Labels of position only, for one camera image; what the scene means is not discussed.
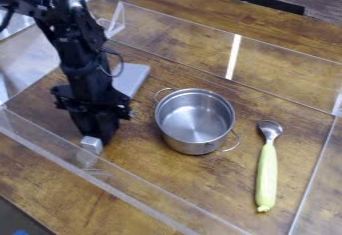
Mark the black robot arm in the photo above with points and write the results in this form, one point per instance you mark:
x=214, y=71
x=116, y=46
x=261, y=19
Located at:
x=69, y=26

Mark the clear acrylic enclosure wall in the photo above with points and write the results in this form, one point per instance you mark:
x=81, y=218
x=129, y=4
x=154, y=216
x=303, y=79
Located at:
x=204, y=194

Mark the silver metal pot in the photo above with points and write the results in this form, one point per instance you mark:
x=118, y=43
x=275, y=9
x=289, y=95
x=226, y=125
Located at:
x=196, y=119

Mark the black strip on table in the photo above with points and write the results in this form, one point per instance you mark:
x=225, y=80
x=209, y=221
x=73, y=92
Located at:
x=279, y=5

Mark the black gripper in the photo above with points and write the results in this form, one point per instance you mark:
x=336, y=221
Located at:
x=89, y=97

